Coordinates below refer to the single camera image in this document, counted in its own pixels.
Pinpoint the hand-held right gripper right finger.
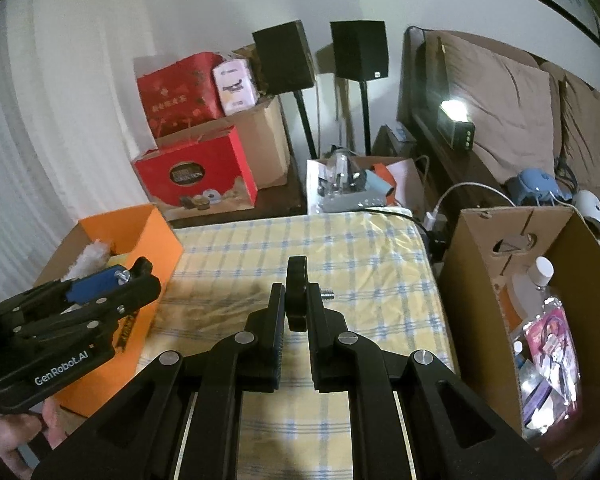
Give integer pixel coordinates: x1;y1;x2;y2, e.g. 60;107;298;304
306;289;557;480

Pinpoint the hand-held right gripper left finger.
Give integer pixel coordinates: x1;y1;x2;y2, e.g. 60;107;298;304
32;283;287;480

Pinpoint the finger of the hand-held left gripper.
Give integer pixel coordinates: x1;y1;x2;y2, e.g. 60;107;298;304
0;265;119;322
11;274;163;357

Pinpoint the white fluffy duster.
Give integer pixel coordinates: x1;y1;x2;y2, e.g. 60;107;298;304
59;239;112;282

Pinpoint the orange cardboard box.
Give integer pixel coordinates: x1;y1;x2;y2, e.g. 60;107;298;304
32;204;185;419

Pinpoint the small black red-capped object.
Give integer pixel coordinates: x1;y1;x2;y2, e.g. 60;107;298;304
285;255;334;332

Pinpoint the person's left hand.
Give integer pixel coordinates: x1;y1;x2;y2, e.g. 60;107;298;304
0;401;67;480

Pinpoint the yellow checked tablecloth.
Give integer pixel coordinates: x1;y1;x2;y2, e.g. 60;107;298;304
147;209;462;480

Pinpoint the red chocolate box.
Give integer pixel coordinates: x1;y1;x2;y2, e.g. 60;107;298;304
132;127;259;222

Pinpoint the white curtain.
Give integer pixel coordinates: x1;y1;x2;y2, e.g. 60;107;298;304
0;0;142;292

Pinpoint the clear glass jar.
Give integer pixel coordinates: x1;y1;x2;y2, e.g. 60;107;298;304
326;151;367;192

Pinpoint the white open box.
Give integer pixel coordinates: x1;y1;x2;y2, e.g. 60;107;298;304
306;155;424;217

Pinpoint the plain brown cardboard box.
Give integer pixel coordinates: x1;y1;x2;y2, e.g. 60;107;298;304
154;94;290;192

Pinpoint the red gift bag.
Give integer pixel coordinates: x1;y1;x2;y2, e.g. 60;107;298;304
135;52;227;139

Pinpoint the clear bottle with white cap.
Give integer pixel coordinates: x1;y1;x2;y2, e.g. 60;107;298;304
511;256;557;312

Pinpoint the dark box with blue label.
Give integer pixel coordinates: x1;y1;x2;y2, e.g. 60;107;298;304
371;124;417;159

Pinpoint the pink printed packet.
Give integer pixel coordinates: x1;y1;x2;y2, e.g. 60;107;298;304
524;306;582;407

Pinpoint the white tissue pack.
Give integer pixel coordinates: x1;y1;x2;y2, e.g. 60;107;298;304
212;59;259;116

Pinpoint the black speaker stand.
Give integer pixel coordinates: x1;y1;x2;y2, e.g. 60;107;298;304
291;90;319;162
359;79;373;157

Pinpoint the small black glowing lamp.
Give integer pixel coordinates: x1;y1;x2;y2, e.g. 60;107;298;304
436;99;477;154

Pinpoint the black speaker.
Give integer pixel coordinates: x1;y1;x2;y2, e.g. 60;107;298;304
252;20;316;95
329;19;389;83

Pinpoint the brown sofa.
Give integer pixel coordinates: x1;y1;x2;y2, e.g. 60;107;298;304
396;25;600;281

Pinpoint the white round device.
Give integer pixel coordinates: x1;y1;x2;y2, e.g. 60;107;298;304
571;189;600;239

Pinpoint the brown sofa cushion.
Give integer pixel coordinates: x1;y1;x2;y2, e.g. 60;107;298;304
559;76;600;192
441;32;564;182

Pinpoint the brown cardboard box with handle holes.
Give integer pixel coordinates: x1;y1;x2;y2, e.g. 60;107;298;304
439;206;600;463

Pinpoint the white power cable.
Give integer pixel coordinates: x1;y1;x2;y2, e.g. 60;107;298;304
424;182;517;234

